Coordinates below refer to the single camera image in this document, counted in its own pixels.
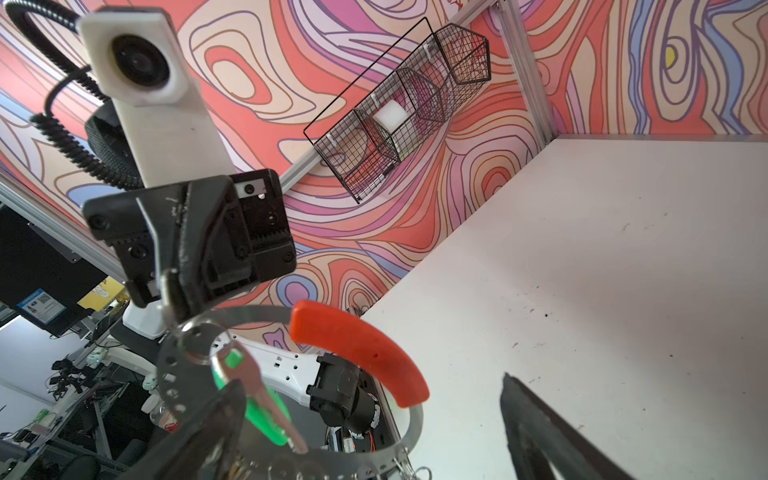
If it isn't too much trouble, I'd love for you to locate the silver key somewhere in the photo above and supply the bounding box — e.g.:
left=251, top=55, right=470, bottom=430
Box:
left=215, top=340, right=309, bottom=454

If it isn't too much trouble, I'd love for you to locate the green plastic key tag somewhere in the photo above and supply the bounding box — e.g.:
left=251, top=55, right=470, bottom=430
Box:
left=211, top=346, right=289, bottom=446

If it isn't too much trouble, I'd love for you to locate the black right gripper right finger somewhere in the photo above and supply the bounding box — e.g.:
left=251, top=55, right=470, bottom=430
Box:
left=500, top=374, right=630, bottom=479

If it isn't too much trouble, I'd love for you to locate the black wire basket left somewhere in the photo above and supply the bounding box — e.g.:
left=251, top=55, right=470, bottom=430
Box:
left=303, top=18, right=492, bottom=204

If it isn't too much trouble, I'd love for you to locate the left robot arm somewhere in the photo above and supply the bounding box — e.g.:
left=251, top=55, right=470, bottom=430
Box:
left=3, top=1, right=297, bottom=325

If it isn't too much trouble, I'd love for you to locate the grey tape roll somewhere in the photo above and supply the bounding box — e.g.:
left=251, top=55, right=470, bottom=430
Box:
left=373, top=100, right=409, bottom=147

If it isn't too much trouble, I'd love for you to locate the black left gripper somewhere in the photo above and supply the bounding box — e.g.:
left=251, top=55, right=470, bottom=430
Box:
left=83, top=169, right=297, bottom=330

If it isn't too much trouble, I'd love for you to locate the metal keyring disc red grip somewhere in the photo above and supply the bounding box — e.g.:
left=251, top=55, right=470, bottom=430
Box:
left=157, top=300, right=429, bottom=479

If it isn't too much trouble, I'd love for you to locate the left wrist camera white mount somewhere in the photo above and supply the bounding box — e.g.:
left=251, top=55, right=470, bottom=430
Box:
left=76, top=6, right=236, bottom=187

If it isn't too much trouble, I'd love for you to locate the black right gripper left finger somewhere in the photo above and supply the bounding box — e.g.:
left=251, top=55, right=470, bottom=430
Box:
left=121, top=380, right=246, bottom=480

